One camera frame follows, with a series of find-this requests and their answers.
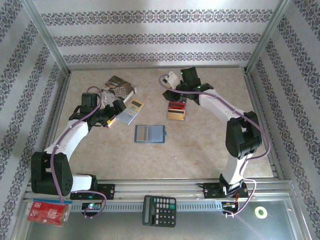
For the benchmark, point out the plain red card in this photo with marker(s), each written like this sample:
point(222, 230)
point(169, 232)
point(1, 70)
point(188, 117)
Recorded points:
point(176, 108)

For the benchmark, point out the gold card with black stripe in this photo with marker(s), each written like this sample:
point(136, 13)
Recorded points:
point(176, 116)

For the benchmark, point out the blue card holder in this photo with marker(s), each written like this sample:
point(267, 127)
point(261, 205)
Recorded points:
point(156, 133)

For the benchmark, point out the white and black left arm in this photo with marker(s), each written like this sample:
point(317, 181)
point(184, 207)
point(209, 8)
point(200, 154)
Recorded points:
point(70, 137)

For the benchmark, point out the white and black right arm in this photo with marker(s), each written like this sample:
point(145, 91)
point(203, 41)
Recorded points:
point(220, 105)

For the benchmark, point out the dark picture card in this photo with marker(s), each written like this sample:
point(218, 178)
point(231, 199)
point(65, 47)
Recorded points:
point(183, 100)

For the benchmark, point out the small gold silver calculator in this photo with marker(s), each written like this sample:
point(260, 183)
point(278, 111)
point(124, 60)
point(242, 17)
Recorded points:
point(130, 112)

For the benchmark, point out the photo cover book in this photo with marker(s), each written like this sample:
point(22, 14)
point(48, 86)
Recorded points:
point(117, 85)

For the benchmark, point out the controller board with LED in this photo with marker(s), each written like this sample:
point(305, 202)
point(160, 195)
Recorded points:
point(228, 205)
point(91, 206)

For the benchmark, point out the black desk calculator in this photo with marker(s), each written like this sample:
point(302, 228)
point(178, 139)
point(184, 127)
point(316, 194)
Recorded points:
point(160, 212)

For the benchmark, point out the red packet in clear pouch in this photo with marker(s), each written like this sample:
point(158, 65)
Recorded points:
point(47, 213)

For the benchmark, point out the grey metal sheet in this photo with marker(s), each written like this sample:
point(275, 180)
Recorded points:
point(212, 225)

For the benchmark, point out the green tape roll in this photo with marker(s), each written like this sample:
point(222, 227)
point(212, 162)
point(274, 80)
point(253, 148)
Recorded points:
point(256, 212)

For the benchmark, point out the aluminium back rail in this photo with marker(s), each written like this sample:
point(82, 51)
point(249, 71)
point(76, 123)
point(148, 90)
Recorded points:
point(155, 67)

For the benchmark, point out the aluminium side rail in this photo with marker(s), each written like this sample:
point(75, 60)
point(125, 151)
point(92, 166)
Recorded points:
point(59, 105)
point(257, 105)

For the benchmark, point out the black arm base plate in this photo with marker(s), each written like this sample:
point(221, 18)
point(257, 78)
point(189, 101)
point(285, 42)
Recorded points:
point(210, 191)
point(107, 191)

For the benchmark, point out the aluminium mounting rail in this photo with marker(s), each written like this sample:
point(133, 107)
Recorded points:
point(162, 187)

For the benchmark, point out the aluminium frame post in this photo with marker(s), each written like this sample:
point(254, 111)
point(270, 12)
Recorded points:
point(267, 35)
point(45, 35)

